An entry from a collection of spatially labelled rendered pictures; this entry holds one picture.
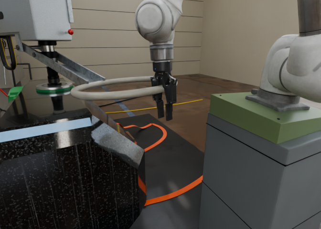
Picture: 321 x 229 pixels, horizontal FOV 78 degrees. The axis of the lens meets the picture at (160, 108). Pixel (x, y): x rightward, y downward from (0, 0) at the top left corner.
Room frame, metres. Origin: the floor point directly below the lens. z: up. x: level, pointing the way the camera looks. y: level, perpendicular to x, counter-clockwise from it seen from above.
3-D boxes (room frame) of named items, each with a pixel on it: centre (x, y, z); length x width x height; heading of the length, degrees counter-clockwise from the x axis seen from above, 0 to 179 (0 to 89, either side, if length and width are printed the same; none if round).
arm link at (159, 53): (0.79, 0.00, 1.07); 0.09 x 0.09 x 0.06
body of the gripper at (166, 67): (0.78, -0.01, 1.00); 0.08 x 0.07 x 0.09; 42
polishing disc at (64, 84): (1.29, 0.70, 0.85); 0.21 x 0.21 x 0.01
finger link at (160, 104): (0.79, 0.00, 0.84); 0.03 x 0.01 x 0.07; 133
